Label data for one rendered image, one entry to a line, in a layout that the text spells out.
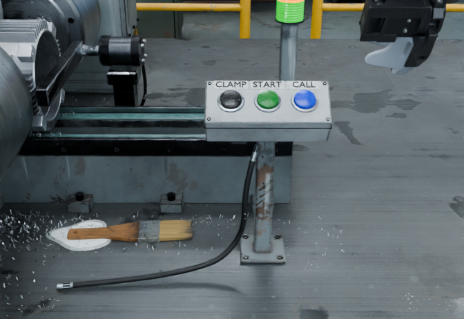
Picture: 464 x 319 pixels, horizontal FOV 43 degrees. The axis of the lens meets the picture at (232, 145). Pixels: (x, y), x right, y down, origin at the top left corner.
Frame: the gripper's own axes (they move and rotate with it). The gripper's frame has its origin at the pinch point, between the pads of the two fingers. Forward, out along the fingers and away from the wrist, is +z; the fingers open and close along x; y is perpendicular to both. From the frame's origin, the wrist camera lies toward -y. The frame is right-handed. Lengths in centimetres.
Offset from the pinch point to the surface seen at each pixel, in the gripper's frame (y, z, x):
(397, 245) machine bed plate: -5.7, 32.1, 11.6
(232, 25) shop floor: 21, 318, -284
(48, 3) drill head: 56, 26, -35
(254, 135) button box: 17.9, 11.3, 3.5
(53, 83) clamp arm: 50, 20, -11
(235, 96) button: 20.5, 7.3, -0.3
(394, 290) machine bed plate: -2.6, 26.4, 20.5
